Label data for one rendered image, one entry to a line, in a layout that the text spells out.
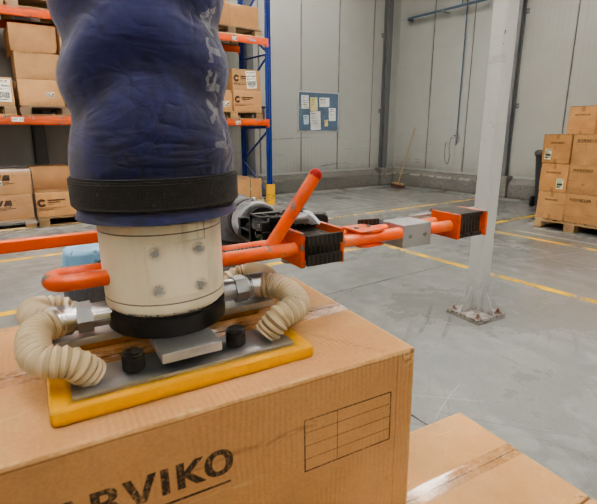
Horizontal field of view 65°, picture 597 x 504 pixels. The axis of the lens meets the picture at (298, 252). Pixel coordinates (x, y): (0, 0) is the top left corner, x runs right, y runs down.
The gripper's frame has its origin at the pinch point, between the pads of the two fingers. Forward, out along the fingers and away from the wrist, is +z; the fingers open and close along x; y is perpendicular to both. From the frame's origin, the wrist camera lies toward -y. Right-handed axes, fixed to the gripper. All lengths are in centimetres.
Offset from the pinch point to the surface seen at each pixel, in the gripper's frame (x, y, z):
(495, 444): -66, -61, -4
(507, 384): -120, -177, -81
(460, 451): -66, -50, -6
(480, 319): -116, -233, -148
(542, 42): 187, -855, -559
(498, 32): 83, -241, -164
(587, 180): -46, -610, -296
